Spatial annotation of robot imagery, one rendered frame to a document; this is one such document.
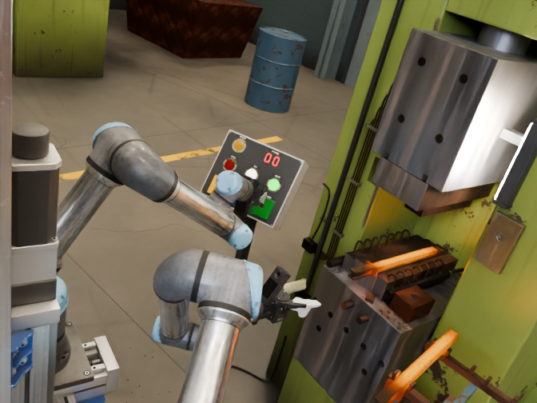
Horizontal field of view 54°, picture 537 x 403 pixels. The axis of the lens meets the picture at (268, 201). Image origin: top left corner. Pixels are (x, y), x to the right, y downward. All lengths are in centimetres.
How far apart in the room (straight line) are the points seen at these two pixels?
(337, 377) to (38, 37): 491
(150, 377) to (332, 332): 101
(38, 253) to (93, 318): 192
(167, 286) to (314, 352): 103
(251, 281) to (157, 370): 159
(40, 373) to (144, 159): 52
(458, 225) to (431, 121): 66
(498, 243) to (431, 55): 59
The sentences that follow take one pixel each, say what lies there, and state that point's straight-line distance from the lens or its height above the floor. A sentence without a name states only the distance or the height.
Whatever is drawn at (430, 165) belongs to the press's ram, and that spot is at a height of 142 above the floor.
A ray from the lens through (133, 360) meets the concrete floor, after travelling 269.
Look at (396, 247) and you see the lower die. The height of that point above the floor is 99.
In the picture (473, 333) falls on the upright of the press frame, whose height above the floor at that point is 95.
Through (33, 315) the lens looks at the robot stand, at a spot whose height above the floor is 125.
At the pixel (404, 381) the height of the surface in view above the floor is 104.
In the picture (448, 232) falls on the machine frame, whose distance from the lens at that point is 222.
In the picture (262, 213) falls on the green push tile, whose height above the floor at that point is 99.
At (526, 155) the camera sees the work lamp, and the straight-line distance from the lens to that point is 161.
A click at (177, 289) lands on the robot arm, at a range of 115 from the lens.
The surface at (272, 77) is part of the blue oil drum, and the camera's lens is 630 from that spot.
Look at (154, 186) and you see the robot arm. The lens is 130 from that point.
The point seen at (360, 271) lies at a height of 101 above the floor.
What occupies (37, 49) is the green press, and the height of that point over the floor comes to 29.
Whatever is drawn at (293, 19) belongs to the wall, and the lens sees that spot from 948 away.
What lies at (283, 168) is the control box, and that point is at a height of 115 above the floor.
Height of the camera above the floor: 193
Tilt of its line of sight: 27 degrees down
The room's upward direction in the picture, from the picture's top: 15 degrees clockwise
